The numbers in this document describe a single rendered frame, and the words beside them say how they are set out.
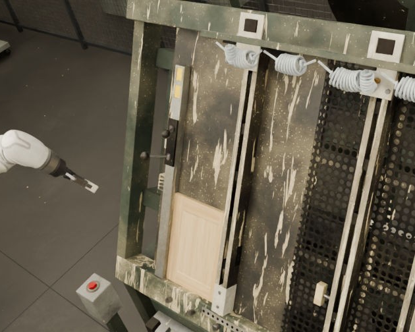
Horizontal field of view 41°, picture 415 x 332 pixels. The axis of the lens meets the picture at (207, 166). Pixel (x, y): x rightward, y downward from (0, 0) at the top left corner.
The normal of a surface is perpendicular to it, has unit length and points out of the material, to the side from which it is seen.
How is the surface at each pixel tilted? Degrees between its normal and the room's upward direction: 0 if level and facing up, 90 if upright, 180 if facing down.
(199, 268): 60
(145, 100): 90
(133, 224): 90
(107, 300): 90
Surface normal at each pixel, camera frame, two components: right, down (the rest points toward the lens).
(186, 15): -0.64, 0.15
